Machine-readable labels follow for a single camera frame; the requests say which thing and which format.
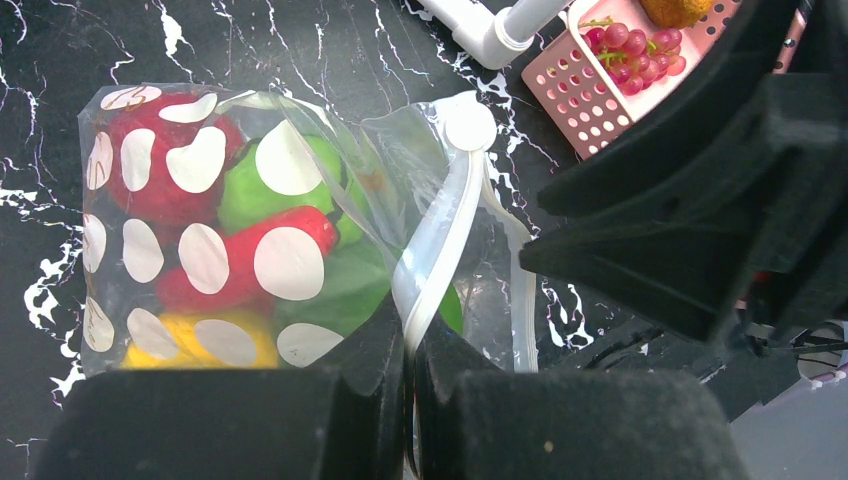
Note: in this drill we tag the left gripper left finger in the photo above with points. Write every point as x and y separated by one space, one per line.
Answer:
339 418

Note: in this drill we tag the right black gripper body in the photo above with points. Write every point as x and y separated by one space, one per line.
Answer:
746 124

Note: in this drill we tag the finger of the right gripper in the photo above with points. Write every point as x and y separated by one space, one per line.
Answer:
681 264

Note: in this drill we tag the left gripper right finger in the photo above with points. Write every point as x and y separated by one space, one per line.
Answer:
477 421

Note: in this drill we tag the green toy mango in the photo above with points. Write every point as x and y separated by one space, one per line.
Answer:
355 284

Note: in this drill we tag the pink plastic basket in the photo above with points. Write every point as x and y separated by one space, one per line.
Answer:
580 97

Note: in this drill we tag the red toy chili pepper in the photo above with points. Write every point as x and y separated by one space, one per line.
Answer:
281 257

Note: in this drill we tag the yellow toy banana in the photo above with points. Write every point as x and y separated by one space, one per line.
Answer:
233 338

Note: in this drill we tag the clear dotted zip bag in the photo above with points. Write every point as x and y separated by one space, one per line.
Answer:
449 245

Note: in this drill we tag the red toy apple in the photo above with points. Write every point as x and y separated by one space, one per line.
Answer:
169 152

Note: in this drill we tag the red toy grapes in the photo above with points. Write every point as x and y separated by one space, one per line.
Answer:
634 60

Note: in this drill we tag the white pvc pipe frame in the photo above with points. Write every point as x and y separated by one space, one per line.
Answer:
494 40

